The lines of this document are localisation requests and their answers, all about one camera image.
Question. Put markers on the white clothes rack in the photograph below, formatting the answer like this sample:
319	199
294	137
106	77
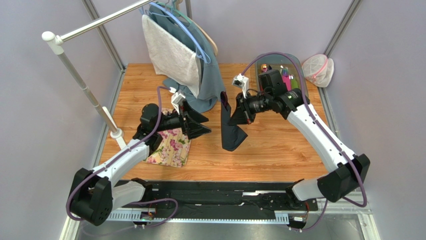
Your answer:
88	56

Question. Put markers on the white mesh laundry bag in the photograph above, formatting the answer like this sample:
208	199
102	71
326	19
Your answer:
319	70

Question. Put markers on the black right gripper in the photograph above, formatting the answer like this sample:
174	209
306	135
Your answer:
242	108

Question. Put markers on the pink napkin roll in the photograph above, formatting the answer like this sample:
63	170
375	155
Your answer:
286	78

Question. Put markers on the floral tray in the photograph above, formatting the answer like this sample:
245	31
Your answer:
173	150

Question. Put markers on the blue clothes hanger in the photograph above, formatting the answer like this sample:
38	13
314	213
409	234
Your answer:
200	53

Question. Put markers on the teal hanging garment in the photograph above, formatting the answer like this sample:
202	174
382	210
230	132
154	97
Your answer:
211	81

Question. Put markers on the wooden clothes hanger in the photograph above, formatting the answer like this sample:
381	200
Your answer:
210	40

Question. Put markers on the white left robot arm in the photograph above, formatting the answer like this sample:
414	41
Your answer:
94	193

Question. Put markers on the grey plastic bin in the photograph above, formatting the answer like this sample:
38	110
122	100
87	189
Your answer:
278	62

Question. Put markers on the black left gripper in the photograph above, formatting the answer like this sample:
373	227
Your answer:
193	130

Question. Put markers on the white towel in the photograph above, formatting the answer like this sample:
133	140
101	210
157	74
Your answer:
170	57

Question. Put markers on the green napkin roll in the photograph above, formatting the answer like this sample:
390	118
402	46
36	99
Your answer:
294	82

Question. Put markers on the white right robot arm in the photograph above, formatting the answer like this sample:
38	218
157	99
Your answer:
346	170

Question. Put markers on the black paper napkin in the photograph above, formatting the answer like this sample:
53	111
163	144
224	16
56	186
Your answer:
232	136

